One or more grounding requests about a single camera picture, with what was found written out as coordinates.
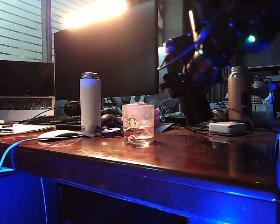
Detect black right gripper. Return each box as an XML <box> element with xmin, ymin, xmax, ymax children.
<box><xmin>159</xmin><ymin>51</ymin><xmax>223</xmax><ymax>99</ymax></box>

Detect black thermos bottle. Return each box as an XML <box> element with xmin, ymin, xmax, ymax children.
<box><xmin>178</xmin><ymin>84</ymin><xmax>215</xmax><ymax>126</ymax></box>

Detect glass cup with Starbucks logo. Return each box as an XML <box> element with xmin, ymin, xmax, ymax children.
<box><xmin>122</xmin><ymin>104</ymin><xmax>155</xmax><ymax>148</ymax></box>

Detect small brown cup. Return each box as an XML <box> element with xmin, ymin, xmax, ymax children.
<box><xmin>212</xmin><ymin>109</ymin><xmax>229</xmax><ymax>122</ymax></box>

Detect beige thermos bottle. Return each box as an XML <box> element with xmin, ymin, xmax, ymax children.
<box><xmin>227</xmin><ymin>66</ymin><xmax>252</xmax><ymax>122</ymax></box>

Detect white thermos bottle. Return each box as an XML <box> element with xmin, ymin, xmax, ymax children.
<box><xmin>79</xmin><ymin>72</ymin><xmax>102</xmax><ymax>136</ymax></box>

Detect silver computer back panel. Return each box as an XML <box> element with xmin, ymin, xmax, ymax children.
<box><xmin>157</xmin><ymin>45</ymin><xmax>186</xmax><ymax>104</ymax></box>

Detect blue flat booklet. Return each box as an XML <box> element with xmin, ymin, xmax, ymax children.
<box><xmin>154</xmin><ymin>123</ymin><xmax>173</xmax><ymax>134</ymax></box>

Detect large black computer monitor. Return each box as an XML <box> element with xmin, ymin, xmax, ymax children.
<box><xmin>54</xmin><ymin>0</ymin><xmax>160</xmax><ymax>102</ymax></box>

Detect white power adapter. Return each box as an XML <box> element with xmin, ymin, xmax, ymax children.
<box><xmin>208</xmin><ymin>121</ymin><xmax>246</xmax><ymax>134</ymax></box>

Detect black computer mouse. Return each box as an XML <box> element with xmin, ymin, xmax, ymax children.
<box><xmin>100</xmin><ymin>113</ymin><xmax>118</xmax><ymax>128</ymax></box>

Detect black desk gadget clutter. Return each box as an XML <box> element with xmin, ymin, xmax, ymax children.
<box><xmin>250</xmin><ymin>74</ymin><xmax>278</xmax><ymax>105</ymax></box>

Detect clear plastic container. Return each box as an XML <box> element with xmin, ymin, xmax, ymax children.
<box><xmin>251</xmin><ymin>103</ymin><xmax>274</xmax><ymax>129</ymax></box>

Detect black round headphones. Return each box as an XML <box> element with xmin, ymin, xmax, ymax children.
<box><xmin>63</xmin><ymin>100</ymin><xmax>82</xmax><ymax>117</ymax></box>

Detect black keyboard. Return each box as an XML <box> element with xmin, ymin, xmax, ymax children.
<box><xmin>17</xmin><ymin>115</ymin><xmax>83</xmax><ymax>132</ymax></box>

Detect white computer mouse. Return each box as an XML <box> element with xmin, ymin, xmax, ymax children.
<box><xmin>37</xmin><ymin>130</ymin><xmax>82</xmax><ymax>142</ymax></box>

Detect silver laptop with black screen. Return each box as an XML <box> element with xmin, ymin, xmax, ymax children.
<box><xmin>0</xmin><ymin>60</ymin><xmax>56</xmax><ymax>123</ymax></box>

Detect white paper notebook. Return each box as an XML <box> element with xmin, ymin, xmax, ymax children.
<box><xmin>0</xmin><ymin>123</ymin><xmax>56</xmax><ymax>138</ymax></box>

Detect striped window blind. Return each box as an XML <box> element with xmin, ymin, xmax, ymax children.
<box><xmin>0</xmin><ymin>0</ymin><xmax>70</xmax><ymax>100</ymax></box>

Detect black pen on notebook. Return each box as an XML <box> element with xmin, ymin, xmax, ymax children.
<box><xmin>0</xmin><ymin>125</ymin><xmax>14</xmax><ymax>134</ymax></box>

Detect white power strip with cables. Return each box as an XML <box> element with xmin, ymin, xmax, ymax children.
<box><xmin>158</xmin><ymin>98</ymin><xmax>184</xmax><ymax>118</ymax></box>

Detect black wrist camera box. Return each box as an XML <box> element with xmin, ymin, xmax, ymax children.
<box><xmin>163</xmin><ymin>34</ymin><xmax>196</xmax><ymax>63</ymax></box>

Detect blue badge with lanyard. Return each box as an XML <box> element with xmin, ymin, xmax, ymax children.
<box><xmin>94</xmin><ymin>121</ymin><xmax>124</xmax><ymax>138</ymax></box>

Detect black adapter cable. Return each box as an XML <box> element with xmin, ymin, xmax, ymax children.
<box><xmin>190</xmin><ymin>107</ymin><xmax>255</xmax><ymax>137</ymax></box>

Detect thin black keyboard cable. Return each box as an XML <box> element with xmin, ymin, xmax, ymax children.
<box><xmin>31</xmin><ymin>106</ymin><xmax>65</xmax><ymax>120</ymax></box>

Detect white mouse cable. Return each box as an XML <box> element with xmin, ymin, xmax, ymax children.
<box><xmin>0</xmin><ymin>137</ymin><xmax>48</xmax><ymax>224</ymax></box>

